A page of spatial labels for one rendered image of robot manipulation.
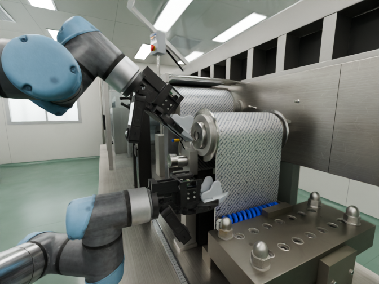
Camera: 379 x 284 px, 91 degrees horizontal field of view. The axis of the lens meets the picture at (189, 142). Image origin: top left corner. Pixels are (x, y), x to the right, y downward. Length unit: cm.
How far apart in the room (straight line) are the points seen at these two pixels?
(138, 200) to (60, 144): 574
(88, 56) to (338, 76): 61
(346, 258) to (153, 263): 45
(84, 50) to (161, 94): 17
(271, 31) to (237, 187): 58
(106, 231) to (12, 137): 596
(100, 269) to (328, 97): 69
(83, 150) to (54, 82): 579
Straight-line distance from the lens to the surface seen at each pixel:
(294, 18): 79
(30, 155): 629
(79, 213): 41
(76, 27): 46
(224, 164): 50
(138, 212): 41
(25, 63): 30
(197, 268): 60
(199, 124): 49
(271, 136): 60
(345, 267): 57
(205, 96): 74
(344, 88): 65
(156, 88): 47
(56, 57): 29
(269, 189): 64
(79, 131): 600
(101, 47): 45
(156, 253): 65
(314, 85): 69
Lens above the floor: 131
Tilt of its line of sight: 9 degrees down
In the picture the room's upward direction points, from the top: straight up
